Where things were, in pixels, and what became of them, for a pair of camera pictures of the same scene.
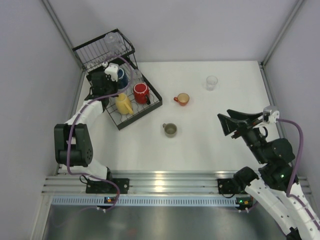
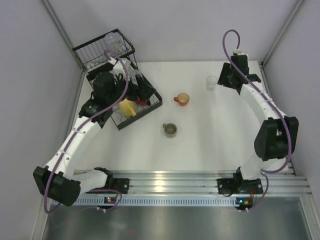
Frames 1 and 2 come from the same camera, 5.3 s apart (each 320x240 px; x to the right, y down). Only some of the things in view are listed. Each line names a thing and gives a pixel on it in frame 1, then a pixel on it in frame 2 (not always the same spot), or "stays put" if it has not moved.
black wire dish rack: x=136 y=97 stays put
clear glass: x=136 y=77 stays put
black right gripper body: x=242 y=125 -> x=223 y=76
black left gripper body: x=100 y=81 -> x=136 y=83
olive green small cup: x=170 y=130 stays put
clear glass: x=113 y=42 stays put
